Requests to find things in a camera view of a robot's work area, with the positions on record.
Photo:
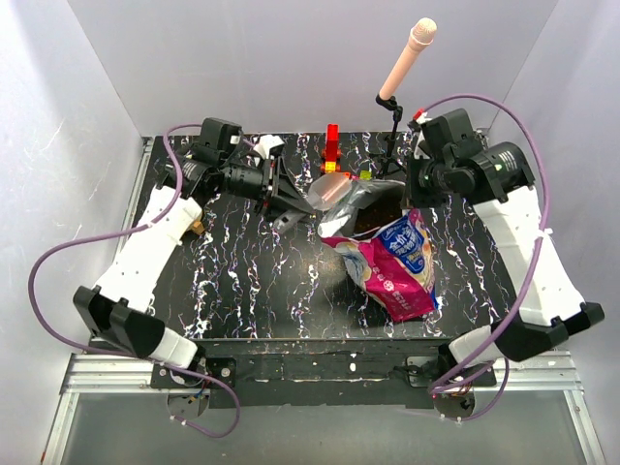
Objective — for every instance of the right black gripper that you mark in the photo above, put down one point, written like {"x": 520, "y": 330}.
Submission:
{"x": 412, "y": 198}

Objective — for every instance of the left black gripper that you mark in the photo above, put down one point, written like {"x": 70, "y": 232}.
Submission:
{"x": 279, "y": 191}

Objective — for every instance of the translucent plastic food scoop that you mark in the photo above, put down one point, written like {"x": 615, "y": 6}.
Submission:
{"x": 323, "y": 194}

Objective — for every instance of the pink pet food bag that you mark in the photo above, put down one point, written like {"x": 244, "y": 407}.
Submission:
{"x": 386, "y": 248}

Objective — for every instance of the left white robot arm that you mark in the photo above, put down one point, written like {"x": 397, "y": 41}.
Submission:
{"x": 115, "y": 309}

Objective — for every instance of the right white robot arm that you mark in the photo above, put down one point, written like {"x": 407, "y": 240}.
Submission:
{"x": 498, "y": 183}

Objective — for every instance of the lower yellow pet bowl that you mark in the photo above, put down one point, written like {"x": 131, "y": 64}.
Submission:
{"x": 197, "y": 227}

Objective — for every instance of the red toy block tower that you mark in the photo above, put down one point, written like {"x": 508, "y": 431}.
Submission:
{"x": 331, "y": 154}

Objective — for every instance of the colourful toy block track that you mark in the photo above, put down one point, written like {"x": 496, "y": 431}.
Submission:
{"x": 363, "y": 175}

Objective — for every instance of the black microphone stand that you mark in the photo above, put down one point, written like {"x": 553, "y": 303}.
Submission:
{"x": 387, "y": 161}

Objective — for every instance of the pink microphone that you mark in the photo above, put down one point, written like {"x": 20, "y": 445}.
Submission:
{"x": 420, "y": 37}

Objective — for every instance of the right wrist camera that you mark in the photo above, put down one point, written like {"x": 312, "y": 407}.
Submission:
{"x": 453, "y": 127}

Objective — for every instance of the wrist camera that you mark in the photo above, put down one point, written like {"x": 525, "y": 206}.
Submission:
{"x": 453, "y": 127}
{"x": 222, "y": 141}

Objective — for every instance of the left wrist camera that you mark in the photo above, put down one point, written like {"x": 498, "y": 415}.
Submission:
{"x": 222, "y": 141}

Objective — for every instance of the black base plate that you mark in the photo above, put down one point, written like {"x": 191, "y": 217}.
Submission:
{"x": 297, "y": 372}

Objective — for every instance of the aluminium frame rail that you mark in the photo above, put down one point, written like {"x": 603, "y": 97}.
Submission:
{"x": 283, "y": 324}

